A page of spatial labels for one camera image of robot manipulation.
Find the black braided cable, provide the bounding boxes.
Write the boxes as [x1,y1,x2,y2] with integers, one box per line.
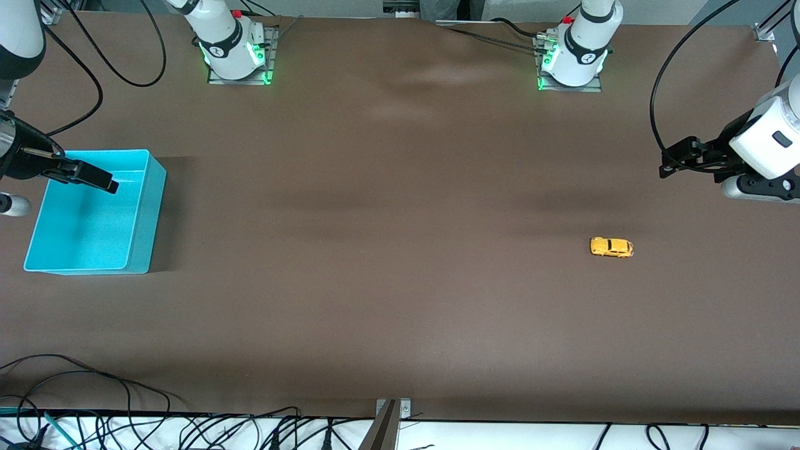
[436,22,541,56]

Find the thin black cable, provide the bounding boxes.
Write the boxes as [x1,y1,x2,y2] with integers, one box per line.
[491,17,541,39]

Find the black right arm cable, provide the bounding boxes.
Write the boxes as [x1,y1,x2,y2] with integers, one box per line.
[37,0,104,137]

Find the turquoise plastic bin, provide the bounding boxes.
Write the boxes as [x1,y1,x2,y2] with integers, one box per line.
[24,149,168,276]

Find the black looped cable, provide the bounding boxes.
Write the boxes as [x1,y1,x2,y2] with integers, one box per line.
[59,0,168,88]

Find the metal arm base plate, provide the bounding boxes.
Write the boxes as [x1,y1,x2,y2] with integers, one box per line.
[206,25,280,86]
[534,34,604,93]

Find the metal mounting bracket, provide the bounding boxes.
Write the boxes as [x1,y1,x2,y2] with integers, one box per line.
[376,398,412,419]

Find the grey metal bar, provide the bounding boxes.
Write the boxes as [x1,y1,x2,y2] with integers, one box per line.
[359,400,401,450]

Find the yellow beetle toy car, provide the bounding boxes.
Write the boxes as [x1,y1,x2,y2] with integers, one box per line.
[590,237,634,259]

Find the person legs dark trousers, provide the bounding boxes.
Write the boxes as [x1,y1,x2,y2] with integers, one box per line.
[419,0,485,23]

